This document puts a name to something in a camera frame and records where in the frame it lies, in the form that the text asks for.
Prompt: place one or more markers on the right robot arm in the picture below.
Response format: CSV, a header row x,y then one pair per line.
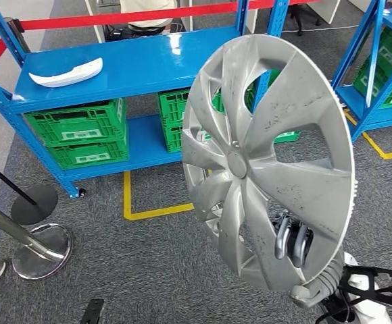
x,y
329,275

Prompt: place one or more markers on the blue metal shelf rack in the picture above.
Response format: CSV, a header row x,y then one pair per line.
x,y
132,62
351,96

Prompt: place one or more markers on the white table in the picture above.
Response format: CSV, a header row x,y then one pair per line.
x,y
96,27

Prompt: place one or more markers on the white cabinet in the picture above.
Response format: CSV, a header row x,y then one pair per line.
x,y
324,9

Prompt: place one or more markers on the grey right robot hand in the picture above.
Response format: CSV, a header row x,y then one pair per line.
x,y
293,241

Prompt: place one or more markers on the red barrier belt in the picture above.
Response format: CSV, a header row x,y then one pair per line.
x,y
114,19

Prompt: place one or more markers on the black stool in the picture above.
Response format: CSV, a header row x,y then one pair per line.
x,y
138,30

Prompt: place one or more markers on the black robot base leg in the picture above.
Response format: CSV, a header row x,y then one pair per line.
x,y
92,311

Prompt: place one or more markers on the chrome stanchion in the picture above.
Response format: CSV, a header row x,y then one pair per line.
x,y
44,252

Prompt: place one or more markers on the silver wheel hubcap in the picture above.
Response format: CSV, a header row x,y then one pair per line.
x,y
236,165

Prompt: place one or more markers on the dark belt barrier post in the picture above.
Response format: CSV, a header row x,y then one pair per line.
x,y
15,33

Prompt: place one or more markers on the white curved plastic part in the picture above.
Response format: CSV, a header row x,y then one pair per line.
x,y
67,76

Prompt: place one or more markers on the black stanchion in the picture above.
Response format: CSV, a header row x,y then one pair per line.
x,y
35,205

